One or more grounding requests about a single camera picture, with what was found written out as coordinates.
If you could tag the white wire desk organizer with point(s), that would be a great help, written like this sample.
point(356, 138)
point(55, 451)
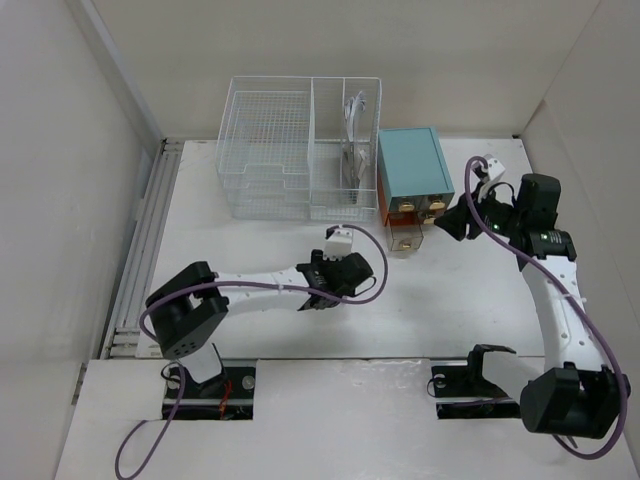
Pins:
point(279, 148)

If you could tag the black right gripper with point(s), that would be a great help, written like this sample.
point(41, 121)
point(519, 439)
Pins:
point(455, 219)

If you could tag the grey spiral setup guide booklet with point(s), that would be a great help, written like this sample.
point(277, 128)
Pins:
point(356, 160)

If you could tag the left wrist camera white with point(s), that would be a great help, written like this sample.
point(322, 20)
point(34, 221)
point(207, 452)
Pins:
point(338, 243)

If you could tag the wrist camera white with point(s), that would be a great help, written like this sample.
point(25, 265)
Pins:
point(490, 172)
point(338, 243)

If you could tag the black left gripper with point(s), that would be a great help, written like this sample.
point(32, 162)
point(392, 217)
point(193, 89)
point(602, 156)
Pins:
point(320, 262)

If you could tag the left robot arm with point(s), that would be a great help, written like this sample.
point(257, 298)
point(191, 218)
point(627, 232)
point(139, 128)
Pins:
point(183, 314)

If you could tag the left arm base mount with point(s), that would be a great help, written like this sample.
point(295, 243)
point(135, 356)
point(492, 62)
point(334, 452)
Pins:
point(228, 399)

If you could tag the aluminium rail frame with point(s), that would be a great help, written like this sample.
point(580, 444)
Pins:
point(121, 330)

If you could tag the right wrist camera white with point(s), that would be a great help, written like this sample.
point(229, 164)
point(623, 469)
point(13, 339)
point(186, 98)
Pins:
point(490, 172)

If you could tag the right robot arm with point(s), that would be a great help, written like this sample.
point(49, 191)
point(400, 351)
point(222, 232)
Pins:
point(582, 391)

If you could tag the teal orange drawer box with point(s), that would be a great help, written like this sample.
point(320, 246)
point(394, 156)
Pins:
point(414, 183)

